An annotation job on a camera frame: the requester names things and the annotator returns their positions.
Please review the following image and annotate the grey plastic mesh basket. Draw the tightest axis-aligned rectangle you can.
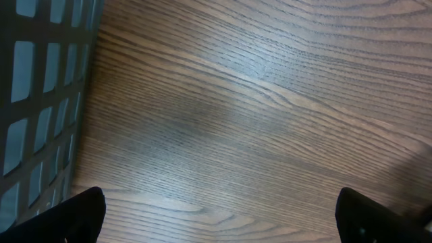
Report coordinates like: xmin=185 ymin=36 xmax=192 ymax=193
xmin=1 ymin=0 xmax=103 ymax=231

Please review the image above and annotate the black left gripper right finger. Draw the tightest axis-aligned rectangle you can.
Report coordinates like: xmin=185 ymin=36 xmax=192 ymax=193
xmin=335 ymin=187 xmax=431 ymax=243

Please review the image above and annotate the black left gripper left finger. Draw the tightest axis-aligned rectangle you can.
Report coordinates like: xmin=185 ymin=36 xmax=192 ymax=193
xmin=1 ymin=187 xmax=106 ymax=243

